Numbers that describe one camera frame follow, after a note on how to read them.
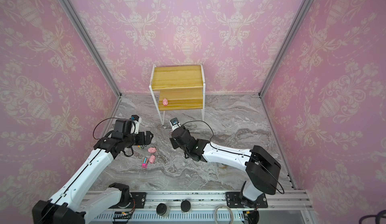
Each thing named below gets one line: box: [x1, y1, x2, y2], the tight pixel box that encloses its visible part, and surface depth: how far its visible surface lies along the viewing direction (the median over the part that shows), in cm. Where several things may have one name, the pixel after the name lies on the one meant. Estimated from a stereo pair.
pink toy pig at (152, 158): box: [148, 154, 156, 164], surface depth 88 cm
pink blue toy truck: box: [141, 157, 149, 169], surface depth 86 cm
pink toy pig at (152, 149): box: [147, 147, 157, 154], surface depth 91 cm
